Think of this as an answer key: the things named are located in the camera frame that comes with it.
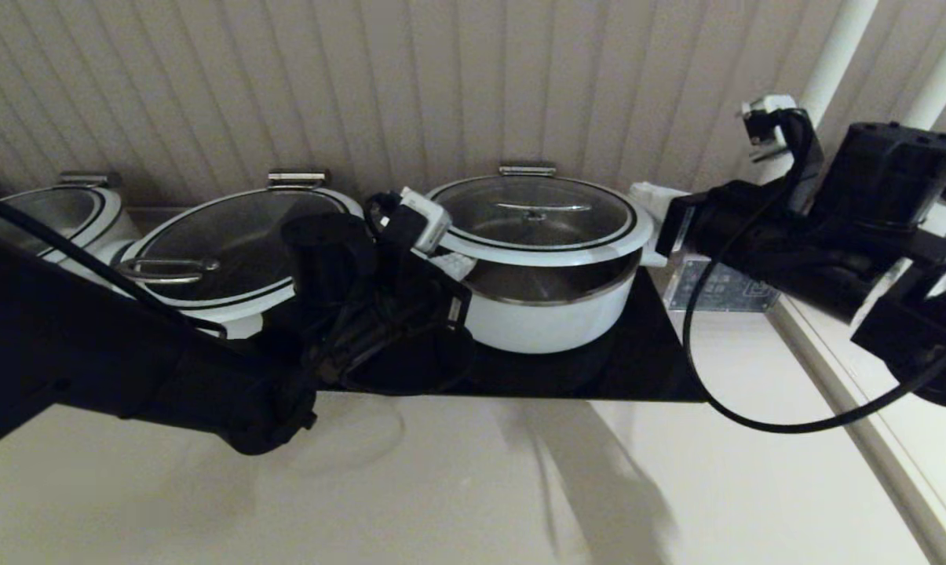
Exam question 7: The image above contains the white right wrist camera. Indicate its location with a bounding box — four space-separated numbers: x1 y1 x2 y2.
740 94 799 162

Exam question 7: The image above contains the small white pot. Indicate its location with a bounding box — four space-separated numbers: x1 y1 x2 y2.
461 245 668 355

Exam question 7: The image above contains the black left camera cable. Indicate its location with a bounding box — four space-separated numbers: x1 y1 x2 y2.
0 191 477 396

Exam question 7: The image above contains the black camera cable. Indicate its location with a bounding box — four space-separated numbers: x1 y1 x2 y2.
681 108 946 435
0 191 477 396

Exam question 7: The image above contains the small glass pot lid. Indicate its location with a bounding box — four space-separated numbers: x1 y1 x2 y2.
428 174 656 268

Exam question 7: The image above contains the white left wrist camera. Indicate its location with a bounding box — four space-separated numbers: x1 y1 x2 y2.
400 187 451 253

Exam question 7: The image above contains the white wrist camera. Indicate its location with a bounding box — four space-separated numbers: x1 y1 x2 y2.
400 187 451 253
740 94 799 162

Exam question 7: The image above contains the black glass induction cooktop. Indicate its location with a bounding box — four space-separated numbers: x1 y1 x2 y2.
316 267 707 403

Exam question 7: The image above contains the grey acrylic sign plaque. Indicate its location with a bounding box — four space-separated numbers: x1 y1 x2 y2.
665 255 780 313

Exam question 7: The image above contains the black right camera cable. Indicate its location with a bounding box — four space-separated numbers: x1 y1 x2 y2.
681 108 946 435

